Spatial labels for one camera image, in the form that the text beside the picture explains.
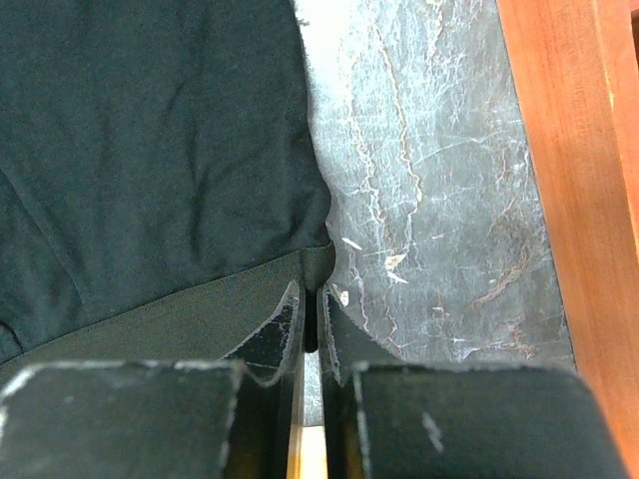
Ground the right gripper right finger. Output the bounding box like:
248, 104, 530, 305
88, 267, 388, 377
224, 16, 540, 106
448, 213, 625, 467
318, 288, 627, 478

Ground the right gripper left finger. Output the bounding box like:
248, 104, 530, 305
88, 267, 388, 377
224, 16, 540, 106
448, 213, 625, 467
1, 282, 305, 478

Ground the black underwear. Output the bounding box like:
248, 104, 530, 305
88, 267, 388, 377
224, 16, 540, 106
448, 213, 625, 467
1, 1, 334, 377

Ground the orange compartment organizer tray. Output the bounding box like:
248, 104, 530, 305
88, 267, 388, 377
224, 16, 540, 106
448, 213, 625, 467
498, 1, 638, 477

